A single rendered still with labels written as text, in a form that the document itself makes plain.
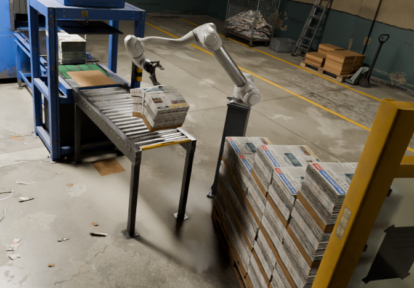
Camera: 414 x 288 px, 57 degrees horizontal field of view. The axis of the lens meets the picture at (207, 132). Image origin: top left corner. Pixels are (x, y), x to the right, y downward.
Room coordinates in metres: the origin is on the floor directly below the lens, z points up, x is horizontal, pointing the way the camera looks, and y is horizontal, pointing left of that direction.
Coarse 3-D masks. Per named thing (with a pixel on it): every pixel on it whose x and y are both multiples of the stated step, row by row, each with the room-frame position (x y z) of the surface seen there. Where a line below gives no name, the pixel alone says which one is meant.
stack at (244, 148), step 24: (240, 144) 2.73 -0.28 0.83; (264, 144) 2.80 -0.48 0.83; (240, 168) 2.47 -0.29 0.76; (216, 192) 2.83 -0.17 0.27; (216, 216) 2.71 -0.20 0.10; (240, 216) 2.30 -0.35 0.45; (264, 216) 1.99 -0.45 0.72; (240, 240) 2.20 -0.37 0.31; (264, 240) 1.91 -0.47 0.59; (264, 264) 1.84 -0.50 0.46
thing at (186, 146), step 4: (120, 84) 3.72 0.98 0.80; (124, 84) 3.73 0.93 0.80; (124, 88) 3.64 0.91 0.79; (128, 88) 3.64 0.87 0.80; (176, 128) 2.89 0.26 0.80; (180, 128) 2.90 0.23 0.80; (184, 132) 2.83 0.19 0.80; (188, 136) 2.78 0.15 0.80; (192, 136) 2.79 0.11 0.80; (192, 140) 2.72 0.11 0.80; (196, 140) 2.74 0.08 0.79; (180, 144) 2.83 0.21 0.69; (184, 144) 2.78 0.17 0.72; (188, 144) 2.74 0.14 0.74; (192, 144) 2.72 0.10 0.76; (184, 148) 2.78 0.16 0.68; (188, 148) 2.74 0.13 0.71; (192, 148) 2.73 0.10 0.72; (192, 152) 2.73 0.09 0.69
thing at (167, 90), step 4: (160, 88) 2.77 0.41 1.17; (164, 88) 2.79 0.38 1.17; (168, 88) 2.80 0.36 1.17; (172, 88) 2.82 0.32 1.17; (148, 92) 2.63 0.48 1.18; (152, 92) 2.64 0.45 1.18; (156, 92) 2.66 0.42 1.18; (160, 92) 2.68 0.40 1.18; (164, 92) 2.70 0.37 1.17; (168, 92) 2.71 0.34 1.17; (140, 96) 2.66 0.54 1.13; (144, 96) 2.63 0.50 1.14; (144, 100) 2.63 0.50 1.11; (144, 104) 2.62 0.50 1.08; (144, 108) 2.62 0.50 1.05
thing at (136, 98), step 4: (136, 88) 2.82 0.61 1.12; (140, 88) 2.78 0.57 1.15; (144, 88) 2.76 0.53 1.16; (148, 88) 2.74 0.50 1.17; (152, 88) 2.75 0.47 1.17; (156, 88) 2.76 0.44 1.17; (132, 92) 2.79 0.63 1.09; (136, 92) 2.71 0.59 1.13; (140, 92) 2.67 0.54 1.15; (132, 96) 2.76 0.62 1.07; (136, 96) 2.72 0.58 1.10; (132, 100) 2.75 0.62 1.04; (136, 100) 2.71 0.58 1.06; (140, 100) 2.66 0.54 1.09; (132, 104) 2.76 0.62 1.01; (136, 104) 2.71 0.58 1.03; (140, 104) 2.67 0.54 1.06; (132, 108) 2.75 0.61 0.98; (136, 108) 2.71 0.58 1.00; (140, 108) 2.66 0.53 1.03; (140, 112) 2.65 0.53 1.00
